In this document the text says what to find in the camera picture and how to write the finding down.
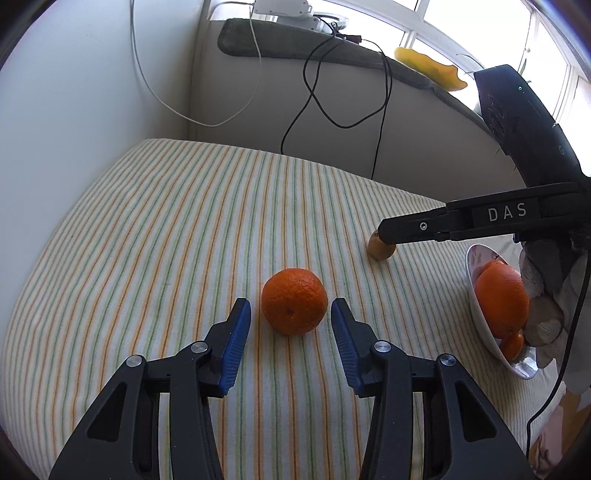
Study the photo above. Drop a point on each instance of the yellow melon rind bowl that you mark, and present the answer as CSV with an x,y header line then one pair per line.
x,y
446,76

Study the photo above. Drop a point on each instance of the brown kiwi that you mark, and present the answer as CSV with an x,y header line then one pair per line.
x,y
378,249

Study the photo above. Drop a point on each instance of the grey windowsill mat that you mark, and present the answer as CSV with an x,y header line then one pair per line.
x,y
349,89

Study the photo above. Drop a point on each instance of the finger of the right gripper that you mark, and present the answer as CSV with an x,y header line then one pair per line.
x,y
418,227

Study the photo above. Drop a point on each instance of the white power strip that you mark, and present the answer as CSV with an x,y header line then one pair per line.
x,y
296,13

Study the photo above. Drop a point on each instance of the large smooth orange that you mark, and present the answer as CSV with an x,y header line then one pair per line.
x,y
502,298

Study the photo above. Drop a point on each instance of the striped tablecloth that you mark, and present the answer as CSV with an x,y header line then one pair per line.
x,y
158,249

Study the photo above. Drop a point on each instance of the right white gloved hand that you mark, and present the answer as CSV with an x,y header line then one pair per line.
x,y
559,320

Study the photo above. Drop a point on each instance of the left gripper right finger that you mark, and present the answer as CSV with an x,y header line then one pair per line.
x,y
465,437

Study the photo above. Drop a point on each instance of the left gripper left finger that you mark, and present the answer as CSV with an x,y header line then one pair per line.
x,y
117,438

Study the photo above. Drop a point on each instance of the medium tangerine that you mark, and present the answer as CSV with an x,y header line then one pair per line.
x,y
294,301

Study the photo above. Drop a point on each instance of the floral white ceramic plate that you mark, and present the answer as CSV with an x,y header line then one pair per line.
x,y
525,368

